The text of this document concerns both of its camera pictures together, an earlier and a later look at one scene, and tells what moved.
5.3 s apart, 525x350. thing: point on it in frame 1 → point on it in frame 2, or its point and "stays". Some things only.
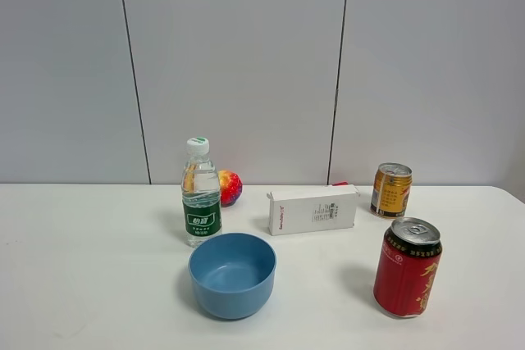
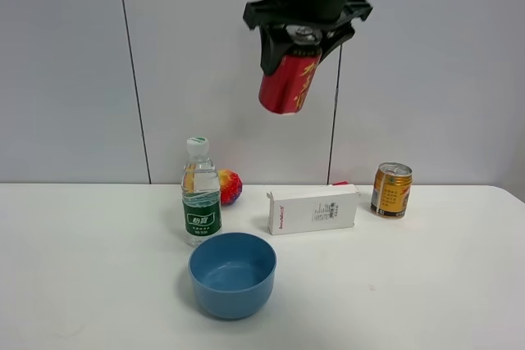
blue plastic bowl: [233, 275] stays
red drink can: [407, 265] → [284, 91]
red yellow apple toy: [230, 186] stays
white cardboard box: [312, 211] stays
